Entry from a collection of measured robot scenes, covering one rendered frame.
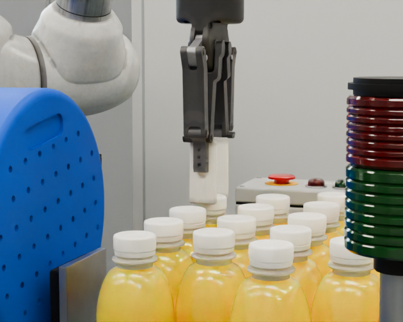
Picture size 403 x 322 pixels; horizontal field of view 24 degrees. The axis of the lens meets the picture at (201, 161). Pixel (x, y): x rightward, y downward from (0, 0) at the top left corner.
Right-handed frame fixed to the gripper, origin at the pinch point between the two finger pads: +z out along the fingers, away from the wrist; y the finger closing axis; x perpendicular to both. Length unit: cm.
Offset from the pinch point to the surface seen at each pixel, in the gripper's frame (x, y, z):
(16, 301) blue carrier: -15.1, 17.1, 12.0
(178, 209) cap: -0.7, 8.3, 3.1
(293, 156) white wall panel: -48, -261, 28
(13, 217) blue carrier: -15.1, 17.3, 3.3
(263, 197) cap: 5.7, -2.5, 3.0
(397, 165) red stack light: 26, 48, -7
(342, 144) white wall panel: -29, -260, 22
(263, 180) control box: 0.7, -22.1, 4.0
